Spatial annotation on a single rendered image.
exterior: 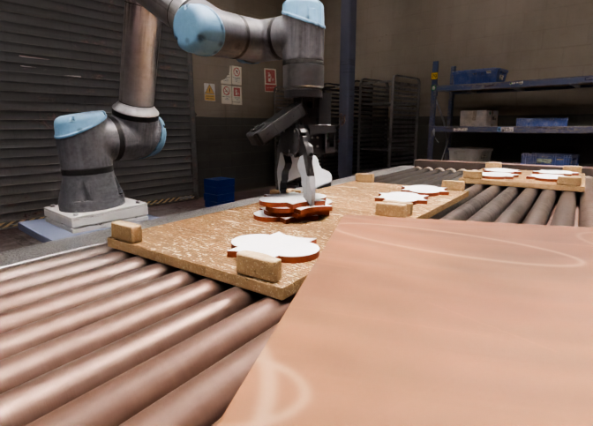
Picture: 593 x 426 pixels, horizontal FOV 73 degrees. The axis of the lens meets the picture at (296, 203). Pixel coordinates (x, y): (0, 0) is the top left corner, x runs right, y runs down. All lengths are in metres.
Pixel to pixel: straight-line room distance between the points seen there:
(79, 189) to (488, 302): 0.99
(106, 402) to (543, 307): 0.28
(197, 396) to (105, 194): 0.80
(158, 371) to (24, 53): 5.19
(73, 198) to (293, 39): 0.64
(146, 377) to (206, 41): 0.51
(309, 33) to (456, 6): 5.72
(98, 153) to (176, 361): 0.77
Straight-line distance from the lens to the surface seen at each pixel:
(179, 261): 0.56
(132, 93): 1.12
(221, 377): 0.34
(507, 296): 0.19
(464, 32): 6.30
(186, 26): 0.71
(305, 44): 0.74
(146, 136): 1.14
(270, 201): 0.72
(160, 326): 0.42
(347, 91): 5.64
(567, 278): 0.22
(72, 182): 1.08
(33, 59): 5.48
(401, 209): 0.78
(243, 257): 0.47
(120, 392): 0.35
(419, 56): 6.50
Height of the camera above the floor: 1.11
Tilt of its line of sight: 11 degrees down
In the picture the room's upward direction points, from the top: straight up
